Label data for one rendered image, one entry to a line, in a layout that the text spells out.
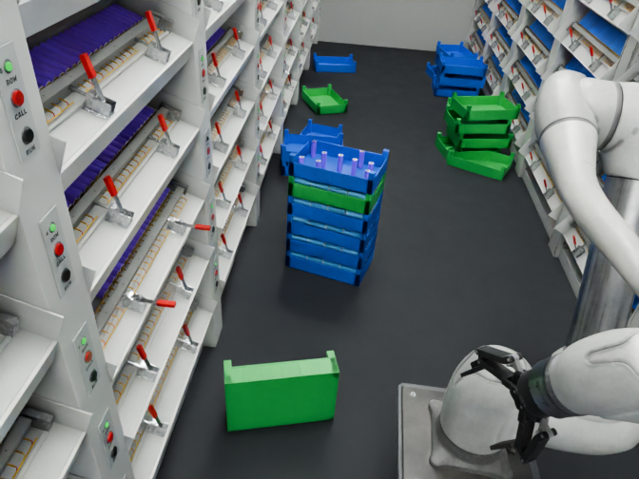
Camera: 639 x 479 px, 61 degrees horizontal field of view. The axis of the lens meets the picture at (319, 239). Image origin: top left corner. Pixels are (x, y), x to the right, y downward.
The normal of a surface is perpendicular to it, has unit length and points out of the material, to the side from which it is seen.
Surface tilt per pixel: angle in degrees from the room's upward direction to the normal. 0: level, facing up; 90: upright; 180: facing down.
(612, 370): 77
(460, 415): 87
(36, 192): 90
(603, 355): 67
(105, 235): 21
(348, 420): 0
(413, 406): 1
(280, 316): 0
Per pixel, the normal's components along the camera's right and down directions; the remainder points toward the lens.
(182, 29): -0.09, 0.58
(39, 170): 0.99, 0.11
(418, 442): 0.08, -0.82
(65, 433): 0.41, -0.72
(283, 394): 0.18, 0.58
